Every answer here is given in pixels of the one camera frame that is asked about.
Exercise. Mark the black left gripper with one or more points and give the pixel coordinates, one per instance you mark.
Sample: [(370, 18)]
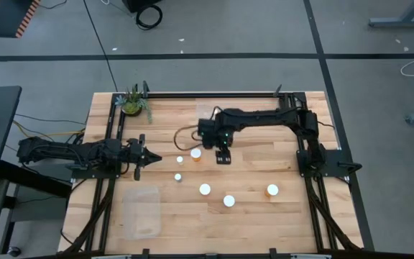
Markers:
[(135, 153)]

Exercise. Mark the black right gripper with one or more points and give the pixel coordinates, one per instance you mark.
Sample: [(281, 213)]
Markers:
[(214, 133)]

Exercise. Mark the large orange bottle white cap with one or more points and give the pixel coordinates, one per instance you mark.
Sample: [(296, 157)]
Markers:
[(272, 190), (196, 153)]

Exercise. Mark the small yellow bottle white cap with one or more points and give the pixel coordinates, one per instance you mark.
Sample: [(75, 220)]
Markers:
[(180, 159)]

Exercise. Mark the small purple bottle white cap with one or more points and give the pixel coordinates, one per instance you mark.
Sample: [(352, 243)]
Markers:
[(178, 176)]

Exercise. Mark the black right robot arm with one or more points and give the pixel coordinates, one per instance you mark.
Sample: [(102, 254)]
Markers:
[(264, 117)]

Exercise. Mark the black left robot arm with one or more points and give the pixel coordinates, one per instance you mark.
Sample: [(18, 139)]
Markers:
[(67, 151)]

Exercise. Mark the clear plastic bin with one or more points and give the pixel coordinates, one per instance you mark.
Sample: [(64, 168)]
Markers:
[(142, 216), (203, 109)]

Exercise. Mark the potted green succulent plant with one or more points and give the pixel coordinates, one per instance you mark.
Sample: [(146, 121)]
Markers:
[(132, 106)]

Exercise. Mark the black desk foot beam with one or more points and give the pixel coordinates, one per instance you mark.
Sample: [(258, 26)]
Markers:
[(31, 178)]

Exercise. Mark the black box on floor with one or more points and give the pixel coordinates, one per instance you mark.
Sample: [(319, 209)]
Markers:
[(135, 4)]

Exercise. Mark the black mat with orange stripes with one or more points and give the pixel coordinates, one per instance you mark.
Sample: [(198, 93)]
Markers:
[(2, 18)]

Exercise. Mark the grey table base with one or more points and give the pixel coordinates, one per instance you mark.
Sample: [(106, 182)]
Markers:
[(401, 22)]

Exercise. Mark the black aluminium table frame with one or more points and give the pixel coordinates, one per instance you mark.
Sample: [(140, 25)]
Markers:
[(210, 95)]

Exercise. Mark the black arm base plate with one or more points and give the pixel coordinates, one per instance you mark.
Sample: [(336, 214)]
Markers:
[(336, 165), (95, 174)]

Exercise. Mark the black table-level camera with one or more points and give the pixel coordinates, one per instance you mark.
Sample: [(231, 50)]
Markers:
[(285, 100)]

